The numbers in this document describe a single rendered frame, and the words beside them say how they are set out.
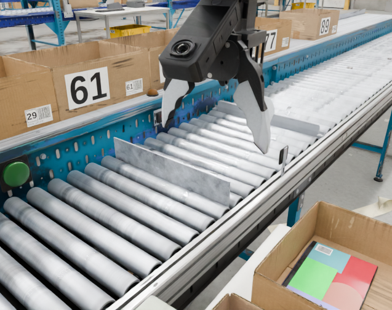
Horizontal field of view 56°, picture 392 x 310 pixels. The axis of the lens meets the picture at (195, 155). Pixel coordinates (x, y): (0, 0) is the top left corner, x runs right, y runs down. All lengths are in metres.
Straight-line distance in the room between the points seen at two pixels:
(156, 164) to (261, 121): 0.73
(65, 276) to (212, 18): 0.60
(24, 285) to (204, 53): 0.61
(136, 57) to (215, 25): 0.97
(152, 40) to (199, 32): 1.43
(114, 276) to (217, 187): 0.37
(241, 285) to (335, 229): 0.25
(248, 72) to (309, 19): 2.32
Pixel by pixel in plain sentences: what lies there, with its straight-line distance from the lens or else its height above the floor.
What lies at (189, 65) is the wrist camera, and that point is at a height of 1.22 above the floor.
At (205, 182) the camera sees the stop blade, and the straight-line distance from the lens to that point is 1.02.
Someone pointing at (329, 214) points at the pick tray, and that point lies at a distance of 0.86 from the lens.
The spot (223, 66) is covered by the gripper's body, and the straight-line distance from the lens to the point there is 0.43.
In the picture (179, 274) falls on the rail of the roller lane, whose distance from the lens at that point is 0.81.
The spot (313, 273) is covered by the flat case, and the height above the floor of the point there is 0.77.
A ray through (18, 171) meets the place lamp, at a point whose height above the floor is 0.82.
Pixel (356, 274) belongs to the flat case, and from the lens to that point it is 0.81.
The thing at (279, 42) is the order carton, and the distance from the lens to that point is 2.24.
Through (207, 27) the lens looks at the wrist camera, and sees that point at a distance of 0.40.
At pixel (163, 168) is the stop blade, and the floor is 0.77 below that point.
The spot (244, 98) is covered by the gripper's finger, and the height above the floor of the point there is 1.17.
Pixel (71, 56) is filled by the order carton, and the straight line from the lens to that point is 1.55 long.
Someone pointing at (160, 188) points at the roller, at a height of 0.74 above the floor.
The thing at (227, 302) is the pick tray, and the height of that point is 0.84.
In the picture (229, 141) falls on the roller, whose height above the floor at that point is 0.74.
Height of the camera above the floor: 1.30
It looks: 26 degrees down
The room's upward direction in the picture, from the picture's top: straight up
